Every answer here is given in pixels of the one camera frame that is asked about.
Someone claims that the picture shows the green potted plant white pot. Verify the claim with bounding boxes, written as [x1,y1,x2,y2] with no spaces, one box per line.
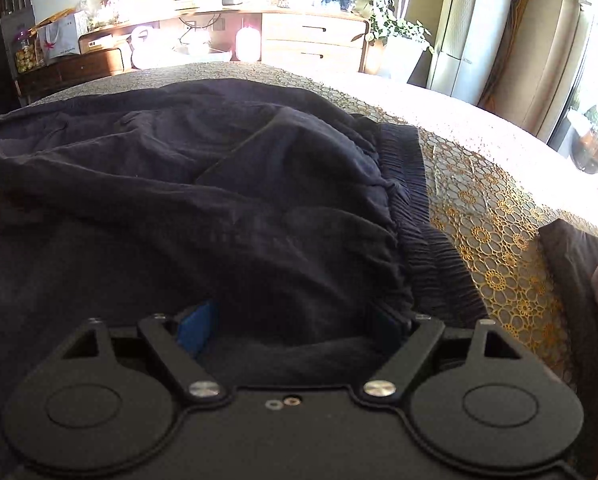
[351,0,435,83]

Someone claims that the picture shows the brown cushion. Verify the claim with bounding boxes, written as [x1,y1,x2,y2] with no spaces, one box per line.
[536,220,598,480]

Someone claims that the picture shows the pale pink lantern lamp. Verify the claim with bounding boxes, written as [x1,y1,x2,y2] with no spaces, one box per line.
[235,27,263,62]

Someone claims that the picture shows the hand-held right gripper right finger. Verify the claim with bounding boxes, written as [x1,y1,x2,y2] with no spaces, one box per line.
[361,304,524,406]

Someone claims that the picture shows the white round ornament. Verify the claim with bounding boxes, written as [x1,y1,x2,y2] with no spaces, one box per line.
[129,25,160,68]

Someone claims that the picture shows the white gift bag red print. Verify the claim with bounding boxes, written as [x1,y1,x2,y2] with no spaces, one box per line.
[39,12,87,61]

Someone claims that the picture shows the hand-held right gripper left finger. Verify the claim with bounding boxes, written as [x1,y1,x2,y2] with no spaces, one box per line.
[59,300,230,406]

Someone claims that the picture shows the beige curtain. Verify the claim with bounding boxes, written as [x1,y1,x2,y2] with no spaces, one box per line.
[479,0,598,141]

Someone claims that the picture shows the light wooden drawer cabinet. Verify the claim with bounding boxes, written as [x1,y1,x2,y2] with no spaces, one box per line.
[79,7,372,75]

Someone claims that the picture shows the white tower air conditioner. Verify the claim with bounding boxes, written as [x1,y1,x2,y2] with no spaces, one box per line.
[426,0,504,106]

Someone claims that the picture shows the gold floral patterned cover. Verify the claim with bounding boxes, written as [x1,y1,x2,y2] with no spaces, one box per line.
[0,62,598,396]

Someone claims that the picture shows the snack jar purple lid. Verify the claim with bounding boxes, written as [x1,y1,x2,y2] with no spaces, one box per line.
[14,30,37,73]

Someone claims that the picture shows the low dark wooden cabinet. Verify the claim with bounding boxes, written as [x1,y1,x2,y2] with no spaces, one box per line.
[14,45,130,106]

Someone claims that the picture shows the dark navy pants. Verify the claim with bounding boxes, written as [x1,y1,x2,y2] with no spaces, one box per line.
[0,78,490,480]

